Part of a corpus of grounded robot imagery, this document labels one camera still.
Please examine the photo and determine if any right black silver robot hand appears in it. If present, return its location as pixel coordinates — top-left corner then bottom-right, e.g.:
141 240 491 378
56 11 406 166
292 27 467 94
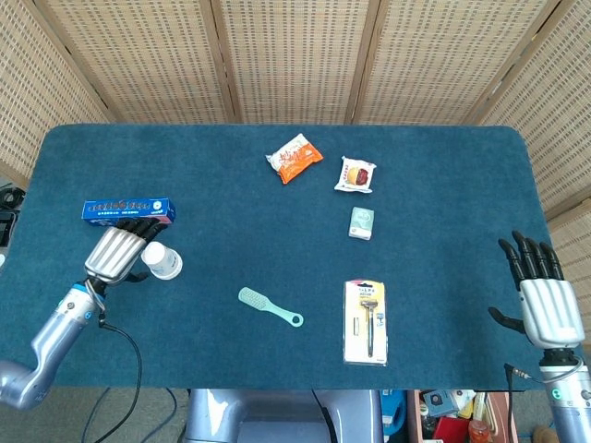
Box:
488 230 586 351

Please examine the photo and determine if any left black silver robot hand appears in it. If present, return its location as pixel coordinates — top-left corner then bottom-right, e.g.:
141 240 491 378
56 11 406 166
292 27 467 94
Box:
83 218 163 285

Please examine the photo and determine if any white floral paper cup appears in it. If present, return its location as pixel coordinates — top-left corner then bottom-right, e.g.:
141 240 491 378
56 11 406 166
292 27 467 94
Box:
140 241 184 281

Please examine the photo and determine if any white paper cup dark flower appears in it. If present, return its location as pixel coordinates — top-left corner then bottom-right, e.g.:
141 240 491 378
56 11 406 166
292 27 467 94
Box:
164 252 184 281

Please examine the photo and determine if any blue cookie box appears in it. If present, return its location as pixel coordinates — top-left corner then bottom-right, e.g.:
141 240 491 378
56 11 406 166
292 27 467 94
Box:
81 198 177 227

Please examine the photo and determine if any black equipment pile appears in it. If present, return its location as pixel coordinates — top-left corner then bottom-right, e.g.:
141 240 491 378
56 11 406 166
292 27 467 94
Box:
0 182 27 248

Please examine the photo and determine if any blue carpet table cover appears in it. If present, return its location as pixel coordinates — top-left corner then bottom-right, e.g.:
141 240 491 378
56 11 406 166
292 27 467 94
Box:
0 123 587 392

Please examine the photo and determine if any orange bottle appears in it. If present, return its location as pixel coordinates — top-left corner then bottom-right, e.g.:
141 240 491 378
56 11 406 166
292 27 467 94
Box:
468 418 490 443

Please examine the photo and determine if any mint green scrub brush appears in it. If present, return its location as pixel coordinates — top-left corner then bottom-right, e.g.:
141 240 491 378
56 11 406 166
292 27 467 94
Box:
237 286 305 329

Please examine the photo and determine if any red packet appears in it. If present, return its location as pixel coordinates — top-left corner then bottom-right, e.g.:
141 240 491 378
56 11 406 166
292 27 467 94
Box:
432 416 470 443

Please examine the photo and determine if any pink storage crate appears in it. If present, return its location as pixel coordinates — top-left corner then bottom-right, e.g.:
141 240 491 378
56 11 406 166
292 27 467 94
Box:
413 389 513 443

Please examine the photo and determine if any yellow razor blister pack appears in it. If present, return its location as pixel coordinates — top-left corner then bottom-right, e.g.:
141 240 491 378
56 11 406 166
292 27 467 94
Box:
342 280 389 367

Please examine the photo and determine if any blue plastic container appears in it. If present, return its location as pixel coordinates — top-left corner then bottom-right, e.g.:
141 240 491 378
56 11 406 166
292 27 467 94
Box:
381 389 408 437

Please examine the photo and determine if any orange white snack packet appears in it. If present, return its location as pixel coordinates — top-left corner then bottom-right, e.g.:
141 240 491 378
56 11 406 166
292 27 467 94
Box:
265 133 324 186

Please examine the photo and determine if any green white tissue pack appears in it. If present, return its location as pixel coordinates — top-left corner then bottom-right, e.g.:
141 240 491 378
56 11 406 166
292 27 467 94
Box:
347 206 376 241

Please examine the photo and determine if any silver blue robot torso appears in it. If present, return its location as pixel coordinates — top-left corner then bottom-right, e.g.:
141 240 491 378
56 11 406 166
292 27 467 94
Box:
184 389 384 443

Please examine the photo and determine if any white bun pastry packet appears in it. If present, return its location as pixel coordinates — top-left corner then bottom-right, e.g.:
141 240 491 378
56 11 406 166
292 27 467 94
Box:
333 155 378 194

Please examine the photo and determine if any woven bamboo folding screen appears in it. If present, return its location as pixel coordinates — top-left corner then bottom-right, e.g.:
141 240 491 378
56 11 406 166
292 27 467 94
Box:
0 0 591 324

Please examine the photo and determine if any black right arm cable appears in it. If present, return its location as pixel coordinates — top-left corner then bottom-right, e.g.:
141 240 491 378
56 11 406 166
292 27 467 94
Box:
502 363 546 443

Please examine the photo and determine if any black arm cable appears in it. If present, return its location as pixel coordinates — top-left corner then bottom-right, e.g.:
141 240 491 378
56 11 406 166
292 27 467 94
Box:
502 363 546 443
80 294 143 443

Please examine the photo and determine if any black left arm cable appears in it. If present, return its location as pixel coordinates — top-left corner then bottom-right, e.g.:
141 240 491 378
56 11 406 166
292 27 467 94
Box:
80 294 143 443

